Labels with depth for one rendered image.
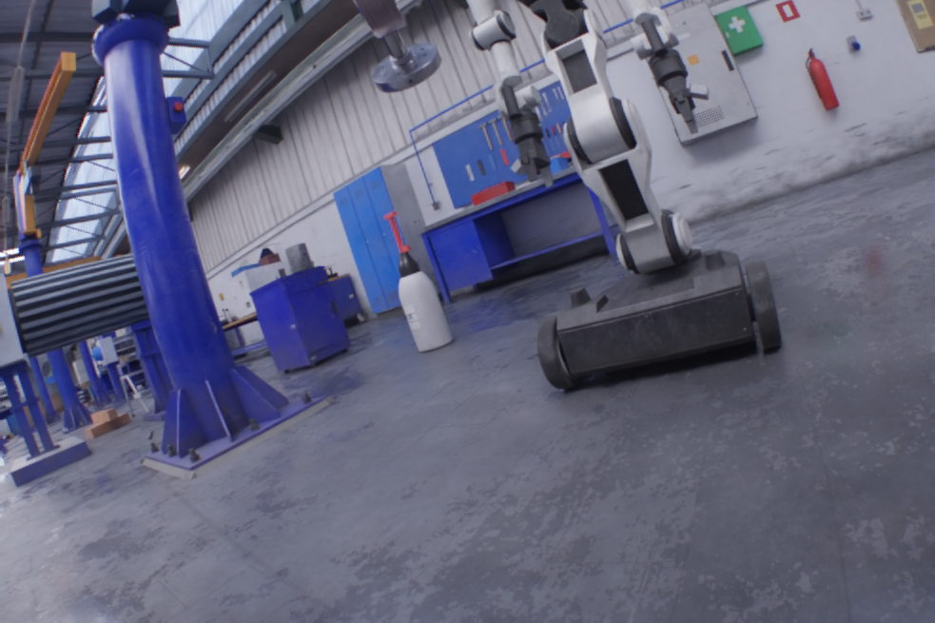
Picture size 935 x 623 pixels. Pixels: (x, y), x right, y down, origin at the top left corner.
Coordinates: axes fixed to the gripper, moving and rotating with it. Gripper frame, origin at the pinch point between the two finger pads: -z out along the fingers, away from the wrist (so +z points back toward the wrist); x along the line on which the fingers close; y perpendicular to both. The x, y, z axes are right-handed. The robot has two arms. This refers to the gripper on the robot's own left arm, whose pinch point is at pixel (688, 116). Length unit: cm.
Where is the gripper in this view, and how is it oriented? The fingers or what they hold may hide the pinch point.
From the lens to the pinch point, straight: 121.0
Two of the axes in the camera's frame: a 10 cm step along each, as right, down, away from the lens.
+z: -2.2, -9.7, 1.3
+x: -5.7, 0.2, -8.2
